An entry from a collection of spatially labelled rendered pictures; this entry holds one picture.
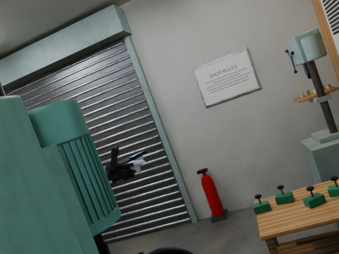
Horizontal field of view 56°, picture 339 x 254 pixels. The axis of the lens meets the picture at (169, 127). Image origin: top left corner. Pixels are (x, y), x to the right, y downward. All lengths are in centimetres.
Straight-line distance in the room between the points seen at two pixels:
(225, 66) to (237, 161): 108
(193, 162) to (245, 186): 65
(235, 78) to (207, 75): 31
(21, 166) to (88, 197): 23
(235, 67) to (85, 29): 171
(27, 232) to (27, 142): 15
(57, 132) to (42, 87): 367
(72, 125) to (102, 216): 22
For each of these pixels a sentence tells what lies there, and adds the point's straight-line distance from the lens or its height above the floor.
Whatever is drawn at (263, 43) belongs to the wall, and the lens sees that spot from 365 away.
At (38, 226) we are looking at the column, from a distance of 56.
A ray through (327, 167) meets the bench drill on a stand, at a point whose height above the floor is 54.
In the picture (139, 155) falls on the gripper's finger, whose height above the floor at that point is 124.
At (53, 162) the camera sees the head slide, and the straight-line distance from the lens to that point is 68.
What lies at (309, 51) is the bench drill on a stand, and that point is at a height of 143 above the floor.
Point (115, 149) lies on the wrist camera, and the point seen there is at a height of 131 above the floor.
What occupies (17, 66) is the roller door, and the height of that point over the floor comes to 248.
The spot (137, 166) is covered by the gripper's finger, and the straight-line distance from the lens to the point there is 143.
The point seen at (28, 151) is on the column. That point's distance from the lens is 58.
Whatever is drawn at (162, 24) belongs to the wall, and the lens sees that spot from 380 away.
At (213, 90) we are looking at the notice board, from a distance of 363.
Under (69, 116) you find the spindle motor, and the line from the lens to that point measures 75.
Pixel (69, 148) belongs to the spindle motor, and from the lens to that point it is 74.
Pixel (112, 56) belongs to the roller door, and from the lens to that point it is 392.
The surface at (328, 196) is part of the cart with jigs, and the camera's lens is 230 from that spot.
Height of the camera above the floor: 141
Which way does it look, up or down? 3 degrees down
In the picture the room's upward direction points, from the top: 20 degrees counter-clockwise
